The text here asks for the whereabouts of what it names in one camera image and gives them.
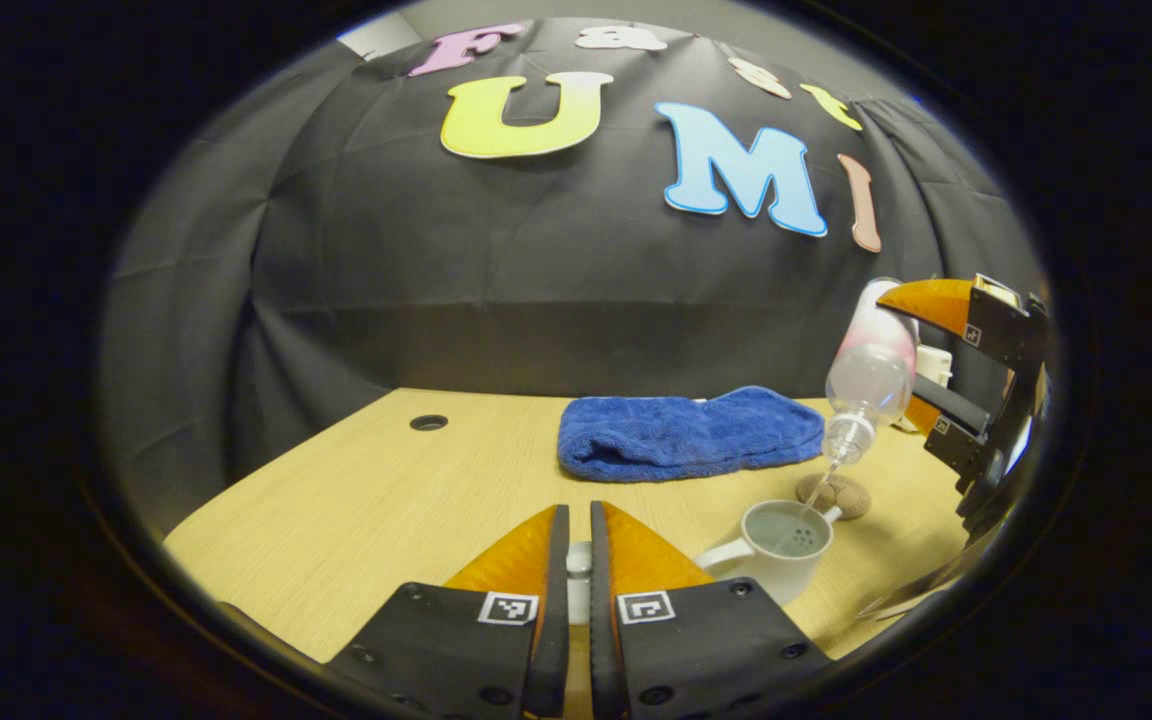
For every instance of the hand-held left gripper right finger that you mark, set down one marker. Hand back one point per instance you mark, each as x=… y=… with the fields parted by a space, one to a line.
x=696 y=650

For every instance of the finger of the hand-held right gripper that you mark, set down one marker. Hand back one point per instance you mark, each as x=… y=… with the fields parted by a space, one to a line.
x=951 y=405
x=936 y=305

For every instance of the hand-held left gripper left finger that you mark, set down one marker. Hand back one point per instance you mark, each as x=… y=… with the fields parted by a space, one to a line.
x=456 y=650

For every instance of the clear plastic water bottle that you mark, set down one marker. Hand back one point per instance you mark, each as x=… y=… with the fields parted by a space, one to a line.
x=871 y=375

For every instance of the white ceramic teacup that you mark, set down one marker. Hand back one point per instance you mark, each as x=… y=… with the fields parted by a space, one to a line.
x=781 y=560

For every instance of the round wooden coaster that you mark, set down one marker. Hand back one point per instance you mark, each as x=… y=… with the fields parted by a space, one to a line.
x=848 y=495

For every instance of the white toaster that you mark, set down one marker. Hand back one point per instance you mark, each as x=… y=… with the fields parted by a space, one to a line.
x=934 y=365

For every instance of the blue towel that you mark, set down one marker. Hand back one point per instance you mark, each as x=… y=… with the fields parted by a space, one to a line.
x=686 y=435

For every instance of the black backdrop cloth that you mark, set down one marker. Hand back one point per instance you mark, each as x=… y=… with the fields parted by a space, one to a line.
x=486 y=280

